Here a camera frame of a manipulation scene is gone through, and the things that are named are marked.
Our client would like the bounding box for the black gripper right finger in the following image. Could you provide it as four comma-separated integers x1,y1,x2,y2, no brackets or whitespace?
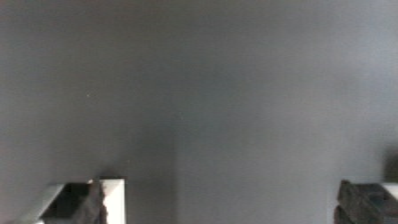
335,180,398,224

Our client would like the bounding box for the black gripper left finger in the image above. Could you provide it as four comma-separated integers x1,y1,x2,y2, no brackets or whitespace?
17,176,130,224

